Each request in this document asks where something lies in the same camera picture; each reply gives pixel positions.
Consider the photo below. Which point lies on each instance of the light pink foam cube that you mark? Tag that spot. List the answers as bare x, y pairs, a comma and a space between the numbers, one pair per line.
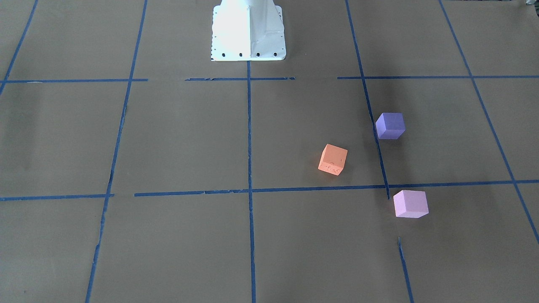
410, 204

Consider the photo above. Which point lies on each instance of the orange foam cube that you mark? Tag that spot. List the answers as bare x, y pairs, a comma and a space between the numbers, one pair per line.
332, 159

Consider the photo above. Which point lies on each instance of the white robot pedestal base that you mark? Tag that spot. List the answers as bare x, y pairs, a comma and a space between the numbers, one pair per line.
248, 30

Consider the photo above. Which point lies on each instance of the dark purple foam cube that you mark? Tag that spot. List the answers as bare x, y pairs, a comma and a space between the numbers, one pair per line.
390, 126

